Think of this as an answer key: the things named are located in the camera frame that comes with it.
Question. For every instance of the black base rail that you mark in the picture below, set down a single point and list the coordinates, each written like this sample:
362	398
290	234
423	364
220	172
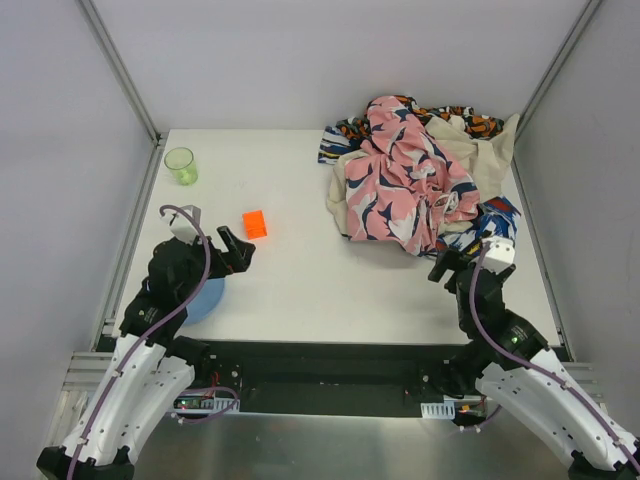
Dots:
370	380

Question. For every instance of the green plastic cup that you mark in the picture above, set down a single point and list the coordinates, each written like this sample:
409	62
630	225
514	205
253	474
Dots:
181	164

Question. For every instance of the blue plate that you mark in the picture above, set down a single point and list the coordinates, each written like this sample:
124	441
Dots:
205	301

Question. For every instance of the orange cube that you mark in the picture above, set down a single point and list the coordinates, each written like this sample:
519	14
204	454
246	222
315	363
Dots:
254	224

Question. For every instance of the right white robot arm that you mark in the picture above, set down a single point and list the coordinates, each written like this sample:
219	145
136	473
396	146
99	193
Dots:
508	361

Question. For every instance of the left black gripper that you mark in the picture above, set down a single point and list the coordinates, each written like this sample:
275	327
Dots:
218	258

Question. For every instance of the orange black patterned cloth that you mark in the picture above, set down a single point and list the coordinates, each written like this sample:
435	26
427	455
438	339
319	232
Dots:
473	124

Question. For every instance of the blue white patterned cloth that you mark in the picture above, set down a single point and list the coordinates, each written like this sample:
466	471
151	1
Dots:
497	216

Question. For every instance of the beige cloth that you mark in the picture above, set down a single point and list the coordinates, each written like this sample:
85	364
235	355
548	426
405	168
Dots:
487	160

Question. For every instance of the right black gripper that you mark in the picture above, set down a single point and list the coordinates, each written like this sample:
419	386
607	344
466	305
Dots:
454	270

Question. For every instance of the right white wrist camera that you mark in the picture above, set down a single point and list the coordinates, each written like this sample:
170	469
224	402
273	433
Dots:
500	254

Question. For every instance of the pink patterned cloth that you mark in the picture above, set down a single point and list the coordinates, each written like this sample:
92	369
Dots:
406	186

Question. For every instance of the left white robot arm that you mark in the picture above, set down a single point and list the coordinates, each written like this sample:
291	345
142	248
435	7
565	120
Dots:
151	365

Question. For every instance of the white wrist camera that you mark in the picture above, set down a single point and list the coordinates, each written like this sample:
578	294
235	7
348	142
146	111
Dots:
180	226
500	254

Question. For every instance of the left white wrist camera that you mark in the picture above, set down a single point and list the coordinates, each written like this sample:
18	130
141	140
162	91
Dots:
180	226

